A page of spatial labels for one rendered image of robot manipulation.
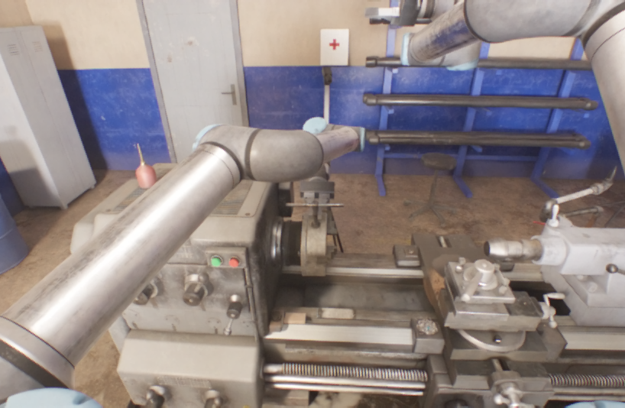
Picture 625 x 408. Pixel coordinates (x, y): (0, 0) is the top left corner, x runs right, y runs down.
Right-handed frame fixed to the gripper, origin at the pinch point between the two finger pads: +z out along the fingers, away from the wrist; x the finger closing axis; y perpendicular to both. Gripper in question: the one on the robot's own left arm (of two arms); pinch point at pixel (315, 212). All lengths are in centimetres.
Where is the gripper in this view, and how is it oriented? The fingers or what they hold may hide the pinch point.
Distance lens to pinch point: 120.6
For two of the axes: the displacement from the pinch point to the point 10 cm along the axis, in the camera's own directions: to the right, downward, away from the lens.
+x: -10.0, -0.3, 0.7
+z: -0.7, 7.9, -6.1
